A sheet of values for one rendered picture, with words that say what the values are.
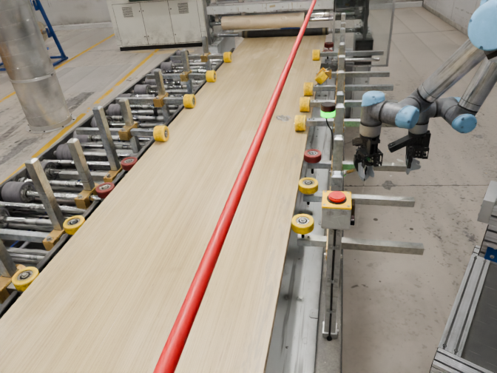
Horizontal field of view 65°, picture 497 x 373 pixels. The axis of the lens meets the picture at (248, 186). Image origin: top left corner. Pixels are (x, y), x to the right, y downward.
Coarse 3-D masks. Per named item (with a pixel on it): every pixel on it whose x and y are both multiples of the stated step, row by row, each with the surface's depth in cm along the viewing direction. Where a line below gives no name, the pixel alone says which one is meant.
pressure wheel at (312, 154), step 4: (304, 152) 180; (308, 152) 180; (312, 152) 179; (316, 152) 180; (320, 152) 179; (304, 156) 180; (308, 156) 177; (312, 156) 176; (316, 156) 176; (320, 156) 178; (308, 160) 178; (312, 160) 177; (316, 160) 177; (320, 160) 179; (312, 172) 185
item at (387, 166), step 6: (318, 162) 181; (324, 162) 180; (330, 162) 180; (342, 162) 179; (348, 162) 179; (384, 162) 176; (312, 168) 182; (318, 168) 182; (324, 168) 181; (330, 168) 180; (342, 168) 179; (348, 168) 178; (378, 168) 175; (384, 168) 175; (390, 168) 174; (396, 168) 173; (402, 168) 173
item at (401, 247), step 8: (304, 240) 142; (312, 240) 141; (320, 240) 141; (344, 240) 140; (352, 240) 140; (360, 240) 139; (368, 240) 139; (376, 240) 139; (344, 248) 140; (352, 248) 140; (360, 248) 139; (368, 248) 138; (376, 248) 137; (384, 248) 137; (392, 248) 136; (400, 248) 135; (408, 248) 134; (416, 248) 134
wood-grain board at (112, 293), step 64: (256, 64) 306; (320, 64) 295; (192, 128) 214; (256, 128) 208; (128, 192) 165; (192, 192) 161; (256, 192) 157; (64, 256) 134; (128, 256) 131; (192, 256) 129; (256, 256) 126; (0, 320) 113; (64, 320) 111; (128, 320) 109; (256, 320) 106
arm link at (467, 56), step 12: (468, 48) 116; (456, 60) 119; (468, 60) 117; (480, 60) 117; (444, 72) 123; (456, 72) 121; (432, 84) 128; (444, 84) 125; (408, 96) 135; (420, 96) 132; (432, 96) 130; (420, 108) 133
